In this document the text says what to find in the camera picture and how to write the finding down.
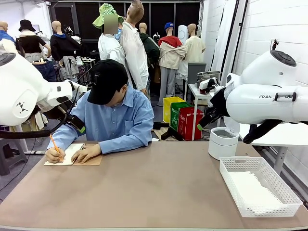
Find grey plastic stool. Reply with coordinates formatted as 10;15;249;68
0;139;28;176

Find mannequin with green hat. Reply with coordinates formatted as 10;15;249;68
92;2;126;67

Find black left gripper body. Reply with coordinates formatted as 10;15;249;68
44;101;74;120

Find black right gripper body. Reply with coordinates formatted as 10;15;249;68
208;87;228;118

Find mannequin in cream shirt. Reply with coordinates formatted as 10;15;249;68
184;23;206;64

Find mannequin with blue cap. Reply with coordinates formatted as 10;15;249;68
157;22;187;107

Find small white table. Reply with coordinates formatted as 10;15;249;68
187;83;214;141

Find mannequin in dark green jacket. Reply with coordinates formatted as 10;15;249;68
138;23;161;73

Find person's left forearm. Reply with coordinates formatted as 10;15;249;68
98;133;151;154

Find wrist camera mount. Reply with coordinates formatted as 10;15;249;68
199;77;220;95

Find white round trash bin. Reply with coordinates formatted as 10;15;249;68
208;116;241;161

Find red recycling bag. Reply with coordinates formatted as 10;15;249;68
177;107;204;141

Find metal containers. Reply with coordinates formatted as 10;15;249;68
196;71;221;84

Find yellow recycling bag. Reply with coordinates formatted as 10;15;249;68
163;96;185;125

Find orange pencil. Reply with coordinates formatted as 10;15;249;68
49;134;64;162

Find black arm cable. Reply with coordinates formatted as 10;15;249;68
0;87;80;140
243;119;283;144

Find grey cabinet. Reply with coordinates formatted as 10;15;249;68
187;62;207;85

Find mannequin legs in jeans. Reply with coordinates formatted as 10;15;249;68
32;60;57;83

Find mannequin with black hat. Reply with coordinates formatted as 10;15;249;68
15;19;52;63

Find white perforated plastic basket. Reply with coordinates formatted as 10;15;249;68
219;156;303;218

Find person in blue shirt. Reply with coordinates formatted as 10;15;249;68
47;59;155;154

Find person's right hand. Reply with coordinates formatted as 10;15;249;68
45;147;66;164

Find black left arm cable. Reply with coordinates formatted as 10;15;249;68
0;87;80;140

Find black floor stand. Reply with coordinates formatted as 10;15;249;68
153;122;184;141

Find person's right forearm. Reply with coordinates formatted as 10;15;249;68
47;124;81;151

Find white side table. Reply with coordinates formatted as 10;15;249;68
237;122;308;175

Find white paper stack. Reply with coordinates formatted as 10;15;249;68
228;171;285;210

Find tall mannequin white shirt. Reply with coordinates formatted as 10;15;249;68
119;0;150;95

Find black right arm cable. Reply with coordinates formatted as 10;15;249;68
243;119;283;144

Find mannequin in black hoodie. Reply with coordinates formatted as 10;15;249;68
50;20;82;81

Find spiral notebook brown cover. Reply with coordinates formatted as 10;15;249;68
44;143;103;166

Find green recycling bag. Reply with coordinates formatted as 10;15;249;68
170;102;193;132

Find person's left hand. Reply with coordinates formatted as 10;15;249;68
71;143;103;164

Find mannequin in blue top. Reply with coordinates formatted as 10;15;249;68
0;21;15;55

